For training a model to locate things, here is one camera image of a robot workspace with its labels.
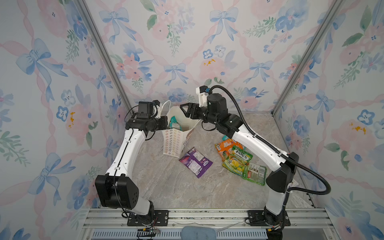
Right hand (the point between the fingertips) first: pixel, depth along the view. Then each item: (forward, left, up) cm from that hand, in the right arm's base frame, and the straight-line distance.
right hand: (185, 105), depth 71 cm
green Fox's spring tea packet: (-11, -30, -35) cm, 48 cm away
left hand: (+1, +10, -12) cm, 16 cm away
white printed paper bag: (-6, +7, -21) cm, 23 cm away
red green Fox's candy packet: (+7, +8, -21) cm, 24 cm away
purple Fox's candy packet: (-12, -6, -36) cm, 38 cm away
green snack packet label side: (-17, -40, -38) cm, 57 cm away
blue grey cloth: (-47, -6, -35) cm, 59 cm away
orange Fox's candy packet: (0, -24, -35) cm, 43 cm away
